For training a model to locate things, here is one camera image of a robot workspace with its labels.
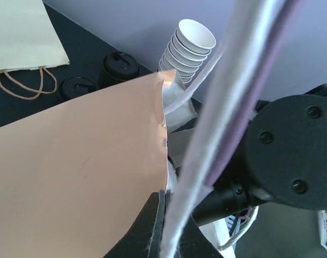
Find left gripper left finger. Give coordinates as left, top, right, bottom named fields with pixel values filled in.
left=104, top=190, right=166, bottom=258

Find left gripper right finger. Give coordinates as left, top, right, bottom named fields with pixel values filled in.
left=176, top=216, right=223, bottom=258

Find orange paper bag white handles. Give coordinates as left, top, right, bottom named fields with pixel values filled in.
left=0, top=0, right=266, bottom=258

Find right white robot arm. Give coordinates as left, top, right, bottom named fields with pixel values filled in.
left=193, top=84, right=327, bottom=226

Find black cup lid stack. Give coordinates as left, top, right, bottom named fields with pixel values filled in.
left=57, top=76, right=99, bottom=102

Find black lidded cup right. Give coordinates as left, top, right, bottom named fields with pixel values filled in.
left=98, top=51, right=140, bottom=89

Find right stack paper cups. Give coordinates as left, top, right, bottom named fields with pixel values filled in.
left=157, top=19, right=216, bottom=85

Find tan paper bag brown handles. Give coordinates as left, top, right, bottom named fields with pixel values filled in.
left=0, top=1, right=70, bottom=101

